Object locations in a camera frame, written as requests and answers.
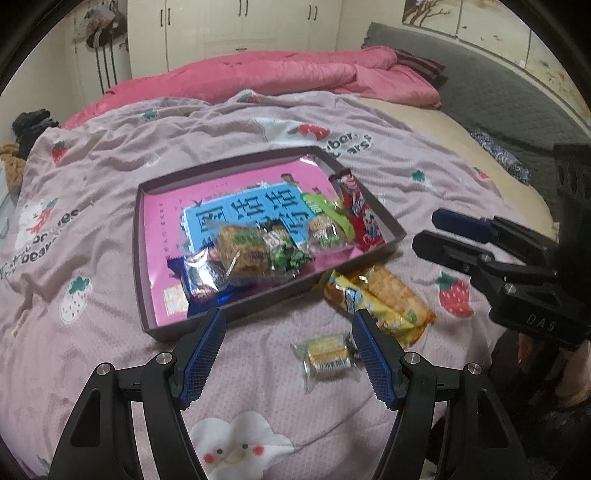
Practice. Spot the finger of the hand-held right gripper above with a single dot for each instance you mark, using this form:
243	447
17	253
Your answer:
443	251
461	224

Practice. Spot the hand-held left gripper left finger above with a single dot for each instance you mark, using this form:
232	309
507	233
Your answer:
203	364

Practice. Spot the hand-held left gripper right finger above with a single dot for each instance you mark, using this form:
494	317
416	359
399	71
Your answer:
371	364

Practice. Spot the small clear-wrapped biscuit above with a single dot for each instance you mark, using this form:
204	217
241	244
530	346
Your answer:
325	357

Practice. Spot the yellow snack packet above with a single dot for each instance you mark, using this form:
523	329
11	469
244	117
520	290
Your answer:
355	300

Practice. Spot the blue cookie packet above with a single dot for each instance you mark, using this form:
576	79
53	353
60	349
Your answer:
203	281

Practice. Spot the red snack packet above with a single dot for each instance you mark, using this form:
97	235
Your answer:
362	217

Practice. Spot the clear rice cracker packet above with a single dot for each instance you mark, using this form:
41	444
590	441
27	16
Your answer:
242	254

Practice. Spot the clear-wrapped round pastry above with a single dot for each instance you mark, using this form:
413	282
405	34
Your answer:
328	228

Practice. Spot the black green pea packet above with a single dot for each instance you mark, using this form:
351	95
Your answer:
286	256

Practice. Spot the dark shallow box tray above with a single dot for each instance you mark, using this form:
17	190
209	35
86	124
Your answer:
207	175

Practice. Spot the person's right hand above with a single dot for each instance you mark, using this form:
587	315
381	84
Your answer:
577	378

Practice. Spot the blue patterned cloth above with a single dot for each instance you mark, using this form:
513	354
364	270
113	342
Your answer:
501	154

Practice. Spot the beige bed sheet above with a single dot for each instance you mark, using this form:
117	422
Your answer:
438	134

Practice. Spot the pink and blue book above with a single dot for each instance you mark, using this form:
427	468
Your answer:
161	230

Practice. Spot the grey quilted headboard cushion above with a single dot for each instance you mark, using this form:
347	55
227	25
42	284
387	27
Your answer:
485	78

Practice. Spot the dark striped pillow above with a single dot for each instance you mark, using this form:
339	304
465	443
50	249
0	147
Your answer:
422	67

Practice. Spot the pink strawberry print blanket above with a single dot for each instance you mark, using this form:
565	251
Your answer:
92	230

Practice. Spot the pink quilt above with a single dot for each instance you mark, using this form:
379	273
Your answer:
277	74

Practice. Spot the brown plush toy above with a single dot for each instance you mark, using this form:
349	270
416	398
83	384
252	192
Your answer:
11	166

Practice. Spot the dark clothes pile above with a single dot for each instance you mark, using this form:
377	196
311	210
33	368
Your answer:
34	122

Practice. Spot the cream wardrobe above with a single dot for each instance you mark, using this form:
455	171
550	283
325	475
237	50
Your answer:
207	32

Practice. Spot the coat rack with clothes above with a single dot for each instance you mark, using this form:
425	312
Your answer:
104	32

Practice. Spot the tree wall painting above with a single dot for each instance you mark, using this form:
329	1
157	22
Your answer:
461	18

